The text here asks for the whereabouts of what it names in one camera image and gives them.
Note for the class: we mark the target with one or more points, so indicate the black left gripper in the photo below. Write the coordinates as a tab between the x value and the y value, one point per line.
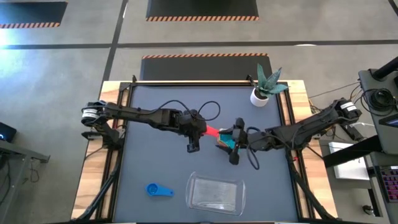
191	124

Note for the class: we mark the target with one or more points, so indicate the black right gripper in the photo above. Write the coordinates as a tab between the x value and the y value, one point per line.
258	140

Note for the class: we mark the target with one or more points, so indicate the teal measuring cup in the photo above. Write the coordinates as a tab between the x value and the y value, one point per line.
228	141

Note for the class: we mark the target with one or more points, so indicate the red measuring cup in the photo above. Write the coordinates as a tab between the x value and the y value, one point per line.
213	131

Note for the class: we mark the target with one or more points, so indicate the clear plastic basket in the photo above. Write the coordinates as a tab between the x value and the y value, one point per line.
214	193

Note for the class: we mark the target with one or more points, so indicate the blue measuring cup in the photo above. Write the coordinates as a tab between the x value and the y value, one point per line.
154	189

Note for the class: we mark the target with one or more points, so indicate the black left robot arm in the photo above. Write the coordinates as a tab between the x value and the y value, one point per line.
140	113

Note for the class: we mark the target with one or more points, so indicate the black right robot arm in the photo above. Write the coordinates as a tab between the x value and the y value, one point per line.
311	124

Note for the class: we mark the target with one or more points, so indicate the black hazard-striped floor mat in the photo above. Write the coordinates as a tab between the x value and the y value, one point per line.
202	7
202	68
31	12

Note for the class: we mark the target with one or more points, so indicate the potted succulent white pot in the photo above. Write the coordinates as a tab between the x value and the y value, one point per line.
264	90

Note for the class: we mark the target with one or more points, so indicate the white flat box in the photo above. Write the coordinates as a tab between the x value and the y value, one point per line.
348	161

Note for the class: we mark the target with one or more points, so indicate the black computer mouse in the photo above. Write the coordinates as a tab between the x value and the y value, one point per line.
367	209

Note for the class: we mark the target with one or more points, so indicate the grey equipment cart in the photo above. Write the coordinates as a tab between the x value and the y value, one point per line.
382	81

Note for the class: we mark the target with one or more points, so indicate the backlit keyboard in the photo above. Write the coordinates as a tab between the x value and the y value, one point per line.
390	183

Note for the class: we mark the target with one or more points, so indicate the grey side desk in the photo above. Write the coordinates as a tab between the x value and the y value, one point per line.
15	155

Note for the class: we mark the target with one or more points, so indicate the black box device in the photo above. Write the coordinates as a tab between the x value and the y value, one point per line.
7	132

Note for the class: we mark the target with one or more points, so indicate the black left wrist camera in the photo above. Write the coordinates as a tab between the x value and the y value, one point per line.
193	144

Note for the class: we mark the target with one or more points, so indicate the black metal table frame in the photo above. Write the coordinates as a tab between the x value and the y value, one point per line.
186	83

